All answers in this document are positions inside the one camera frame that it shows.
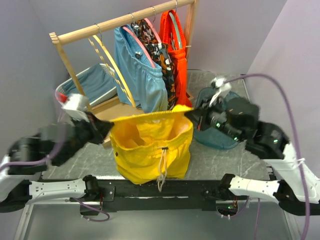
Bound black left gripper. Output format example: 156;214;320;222
59;110;116;165

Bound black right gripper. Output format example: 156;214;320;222
184;94;244;142

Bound yellow wooden hanger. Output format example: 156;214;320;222
87;23;136;107

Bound yellow shorts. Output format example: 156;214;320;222
109;105;194;192

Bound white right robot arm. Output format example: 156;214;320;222
185;97;320;216

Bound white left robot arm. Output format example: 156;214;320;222
0;112;115;213

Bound orange shorts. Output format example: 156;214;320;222
158;10;192;107

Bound light blue shorts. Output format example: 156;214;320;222
114;27;168;113

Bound floral patterned shorts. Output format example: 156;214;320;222
131;18;176;110

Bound grey green hanger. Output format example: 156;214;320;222
168;0;184;50

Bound pink hanger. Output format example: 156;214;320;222
122;18;162;68

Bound wooden clothes rack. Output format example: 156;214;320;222
48;0;200;148

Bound teal plastic tray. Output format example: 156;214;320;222
193;87;238;150

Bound white laundry basket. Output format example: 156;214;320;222
54;63;118;107

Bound blue cloth in basket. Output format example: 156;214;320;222
61;63;118;103

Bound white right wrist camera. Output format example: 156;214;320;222
209;76;232;107

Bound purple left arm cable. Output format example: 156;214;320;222
0;124;111;222

